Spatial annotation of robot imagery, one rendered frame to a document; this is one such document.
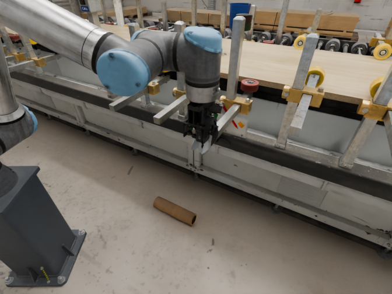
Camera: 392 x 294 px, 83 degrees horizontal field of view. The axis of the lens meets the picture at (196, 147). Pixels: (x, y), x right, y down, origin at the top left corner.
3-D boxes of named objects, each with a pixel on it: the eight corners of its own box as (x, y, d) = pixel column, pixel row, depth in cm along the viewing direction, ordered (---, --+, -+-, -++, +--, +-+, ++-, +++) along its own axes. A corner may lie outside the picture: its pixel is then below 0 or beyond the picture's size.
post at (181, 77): (185, 125, 116) (181, 22, 87) (179, 123, 118) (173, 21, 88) (188, 122, 119) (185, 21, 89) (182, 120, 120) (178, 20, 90)
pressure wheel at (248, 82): (252, 109, 103) (256, 85, 96) (235, 105, 106) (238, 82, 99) (256, 102, 109) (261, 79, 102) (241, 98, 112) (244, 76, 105)
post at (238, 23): (229, 133, 105) (242, 17, 75) (222, 130, 106) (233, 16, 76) (232, 129, 107) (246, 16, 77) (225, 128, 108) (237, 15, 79)
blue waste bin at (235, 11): (244, 37, 577) (248, 4, 532) (223, 34, 599) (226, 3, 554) (251, 32, 617) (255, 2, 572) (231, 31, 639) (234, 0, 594)
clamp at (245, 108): (247, 115, 94) (249, 104, 91) (218, 108, 99) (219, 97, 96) (251, 109, 98) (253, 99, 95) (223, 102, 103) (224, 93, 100)
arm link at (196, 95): (195, 73, 63) (227, 79, 59) (195, 89, 66) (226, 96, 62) (178, 84, 57) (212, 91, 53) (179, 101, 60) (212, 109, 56)
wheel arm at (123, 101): (115, 114, 99) (113, 105, 97) (109, 112, 100) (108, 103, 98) (170, 81, 129) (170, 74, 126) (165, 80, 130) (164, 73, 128)
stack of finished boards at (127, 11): (147, 11, 857) (146, 6, 846) (99, 21, 689) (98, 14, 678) (132, 10, 885) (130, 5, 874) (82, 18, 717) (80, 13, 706)
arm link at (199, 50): (187, 24, 55) (227, 25, 53) (188, 73, 63) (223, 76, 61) (174, 31, 48) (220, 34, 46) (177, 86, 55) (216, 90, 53)
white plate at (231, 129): (245, 139, 101) (248, 120, 95) (196, 124, 111) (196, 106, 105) (245, 138, 101) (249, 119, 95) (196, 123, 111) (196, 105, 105)
